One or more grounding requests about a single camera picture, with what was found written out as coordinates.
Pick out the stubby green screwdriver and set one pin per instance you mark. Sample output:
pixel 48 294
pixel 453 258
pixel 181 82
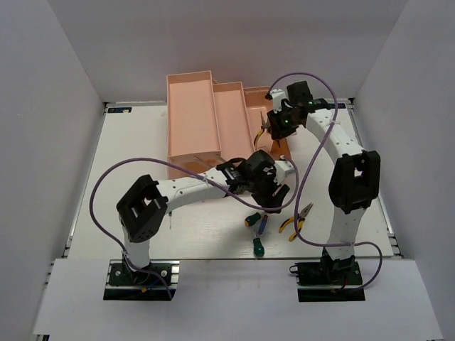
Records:
pixel 258 249

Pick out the yellow long nose pliers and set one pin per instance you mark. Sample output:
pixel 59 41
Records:
pixel 300 221

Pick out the left blue table sticker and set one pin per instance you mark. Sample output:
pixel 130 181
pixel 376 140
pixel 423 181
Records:
pixel 112 110

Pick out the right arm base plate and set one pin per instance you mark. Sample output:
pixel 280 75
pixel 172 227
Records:
pixel 328 280

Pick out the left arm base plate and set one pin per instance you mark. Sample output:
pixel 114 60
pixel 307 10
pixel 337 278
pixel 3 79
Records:
pixel 123 284

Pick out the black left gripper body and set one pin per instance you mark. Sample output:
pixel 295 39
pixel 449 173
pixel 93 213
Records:
pixel 263 187

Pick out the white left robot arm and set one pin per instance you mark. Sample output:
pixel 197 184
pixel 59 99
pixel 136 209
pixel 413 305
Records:
pixel 142 208

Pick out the blue handled screwdriver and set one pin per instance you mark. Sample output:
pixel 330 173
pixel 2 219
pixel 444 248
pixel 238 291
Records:
pixel 262 225

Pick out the green orange handled screwdriver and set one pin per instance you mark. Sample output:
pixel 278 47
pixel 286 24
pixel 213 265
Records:
pixel 252 219

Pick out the pink plastic toolbox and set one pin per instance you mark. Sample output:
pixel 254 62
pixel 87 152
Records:
pixel 211 122

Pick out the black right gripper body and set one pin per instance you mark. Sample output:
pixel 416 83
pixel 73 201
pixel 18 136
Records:
pixel 284 121

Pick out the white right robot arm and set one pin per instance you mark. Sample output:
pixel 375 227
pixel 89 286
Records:
pixel 354 183

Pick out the black blue lock sticker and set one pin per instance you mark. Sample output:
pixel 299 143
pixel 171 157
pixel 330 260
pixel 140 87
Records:
pixel 339 106

